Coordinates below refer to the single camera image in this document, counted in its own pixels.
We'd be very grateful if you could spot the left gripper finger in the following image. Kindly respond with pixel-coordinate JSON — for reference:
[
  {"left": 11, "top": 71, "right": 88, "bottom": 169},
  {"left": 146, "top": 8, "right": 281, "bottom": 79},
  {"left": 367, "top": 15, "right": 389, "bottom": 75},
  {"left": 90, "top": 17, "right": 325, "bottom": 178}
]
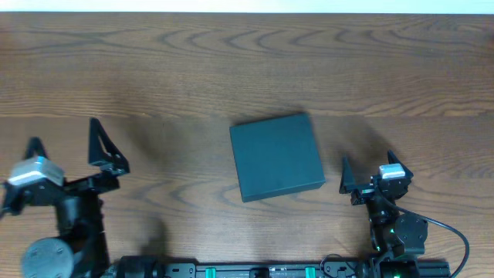
[
  {"left": 88, "top": 118, "right": 130, "bottom": 176},
  {"left": 23, "top": 137, "right": 48, "bottom": 159}
]

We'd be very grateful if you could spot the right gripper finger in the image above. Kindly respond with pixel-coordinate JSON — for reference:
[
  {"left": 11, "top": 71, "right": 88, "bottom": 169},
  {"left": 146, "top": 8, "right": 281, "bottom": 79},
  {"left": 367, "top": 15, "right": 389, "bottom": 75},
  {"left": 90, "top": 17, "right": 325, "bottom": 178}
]
[
  {"left": 387, "top": 150, "right": 403, "bottom": 165},
  {"left": 339, "top": 157, "right": 357, "bottom": 194}
]

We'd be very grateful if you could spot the black gift box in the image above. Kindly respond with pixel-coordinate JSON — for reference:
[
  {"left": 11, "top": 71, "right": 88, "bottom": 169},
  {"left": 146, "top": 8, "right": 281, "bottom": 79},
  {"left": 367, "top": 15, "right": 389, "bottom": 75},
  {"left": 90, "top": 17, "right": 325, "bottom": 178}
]
[{"left": 229, "top": 113, "right": 326, "bottom": 202}]

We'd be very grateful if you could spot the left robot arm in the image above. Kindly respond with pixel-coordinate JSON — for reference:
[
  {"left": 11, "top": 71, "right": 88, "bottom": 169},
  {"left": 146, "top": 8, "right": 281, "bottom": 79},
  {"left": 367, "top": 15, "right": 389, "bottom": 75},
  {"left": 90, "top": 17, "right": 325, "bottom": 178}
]
[{"left": 1, "top": 118, "right": 130, "bottom": 278}]

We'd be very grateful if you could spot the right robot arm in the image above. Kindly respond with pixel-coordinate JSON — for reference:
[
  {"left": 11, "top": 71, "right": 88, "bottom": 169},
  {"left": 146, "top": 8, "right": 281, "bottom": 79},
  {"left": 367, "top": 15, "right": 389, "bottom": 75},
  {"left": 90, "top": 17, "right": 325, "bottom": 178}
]
[{"left": 339, "top": 151, "right": 428, "bottom": 278}]

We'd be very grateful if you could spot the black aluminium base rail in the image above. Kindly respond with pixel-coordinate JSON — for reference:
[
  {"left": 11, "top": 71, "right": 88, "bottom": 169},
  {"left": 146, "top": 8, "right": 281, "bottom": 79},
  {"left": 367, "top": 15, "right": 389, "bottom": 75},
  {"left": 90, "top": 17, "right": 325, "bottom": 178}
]
[{"left": 104, "top": 254, "right": 450, "bottom": 278}]

